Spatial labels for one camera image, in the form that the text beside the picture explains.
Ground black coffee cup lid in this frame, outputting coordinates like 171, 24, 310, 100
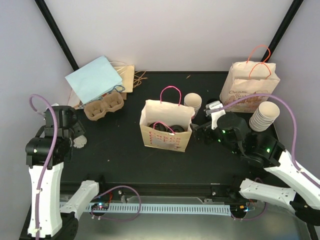
149, 122, 168, 132

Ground cream paper bag pink sides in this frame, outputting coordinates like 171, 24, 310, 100
139, 85, 195, 153

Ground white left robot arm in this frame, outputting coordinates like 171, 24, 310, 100
25, 105, 108, 240

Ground light blue paper bag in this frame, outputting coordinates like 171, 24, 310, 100
65, 55, 122, 104

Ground stacked pulp cup carriers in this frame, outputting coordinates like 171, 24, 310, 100
83, 92, 124, 121

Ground light blue slotted cable duct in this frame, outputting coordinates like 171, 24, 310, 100
84, 202, 231, 217

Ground Cream Bear printed paper bag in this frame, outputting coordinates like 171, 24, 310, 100
219, 49, 280, 106

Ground tall stack paper cups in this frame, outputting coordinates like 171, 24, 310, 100
249, 101, 280, 132

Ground brown kraft paper bag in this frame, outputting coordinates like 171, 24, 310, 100
110, 61, 148, 100

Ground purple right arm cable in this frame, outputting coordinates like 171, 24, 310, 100
222, 93, 320, 222

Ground small stack paper cups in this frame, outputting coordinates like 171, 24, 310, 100
184, 93, 202, 119

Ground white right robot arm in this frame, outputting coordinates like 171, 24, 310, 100
190, 112, 320, 226

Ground patterned flat paper bag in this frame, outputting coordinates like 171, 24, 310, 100
67, 90, 85, 110

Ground black lid stack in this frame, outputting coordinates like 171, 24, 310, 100
205, 98, 217, 108

